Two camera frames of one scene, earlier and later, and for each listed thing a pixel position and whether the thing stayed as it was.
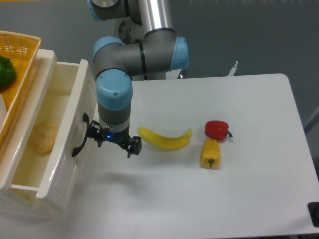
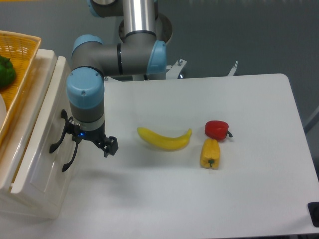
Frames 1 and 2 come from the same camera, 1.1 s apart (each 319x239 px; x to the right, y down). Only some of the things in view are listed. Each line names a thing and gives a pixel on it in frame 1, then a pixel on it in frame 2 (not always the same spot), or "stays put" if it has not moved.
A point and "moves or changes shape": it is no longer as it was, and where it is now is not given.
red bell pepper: [217, 130] stays put
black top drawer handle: [85, 118] -> [64, 115]
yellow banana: [163, 142] stays put
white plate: [3, 111] stays put
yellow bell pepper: [210, 155] stays put
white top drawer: [47, 170] moves or changes shape
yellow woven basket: [21, 50] stays put
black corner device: [313, 208] stays put
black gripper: [132, 145] -> [108, 145]
